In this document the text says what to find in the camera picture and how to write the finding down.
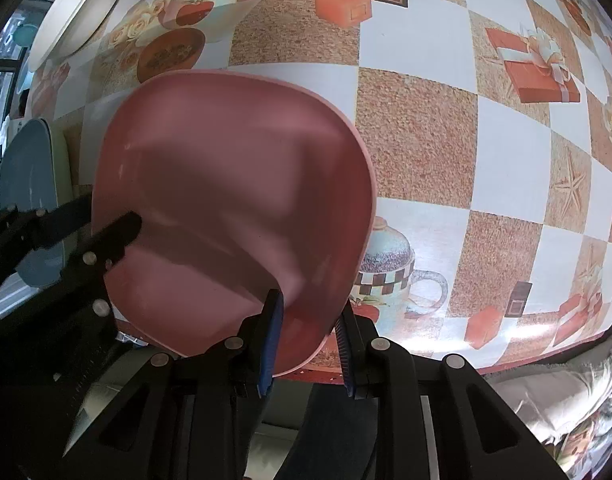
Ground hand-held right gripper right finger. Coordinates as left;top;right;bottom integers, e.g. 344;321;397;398
336;305;572;480

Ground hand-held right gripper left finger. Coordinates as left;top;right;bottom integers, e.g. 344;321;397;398
61;289;287;480

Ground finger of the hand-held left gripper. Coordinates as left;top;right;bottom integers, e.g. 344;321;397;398
3;194;94;252
61;210;143;281

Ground blue plate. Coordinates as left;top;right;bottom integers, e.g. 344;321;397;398
0;118;67;288

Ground pale green plate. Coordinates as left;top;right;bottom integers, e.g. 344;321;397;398
46;119;76;201

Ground pink plate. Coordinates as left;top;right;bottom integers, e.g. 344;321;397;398
91;71;378;378

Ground white plate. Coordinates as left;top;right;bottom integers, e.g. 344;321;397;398
26;0;127;73

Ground person's trouser legs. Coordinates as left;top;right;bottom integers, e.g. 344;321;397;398
276;382;382;480

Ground checkered printed tablecloth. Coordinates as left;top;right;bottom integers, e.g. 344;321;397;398
16;0;612;376

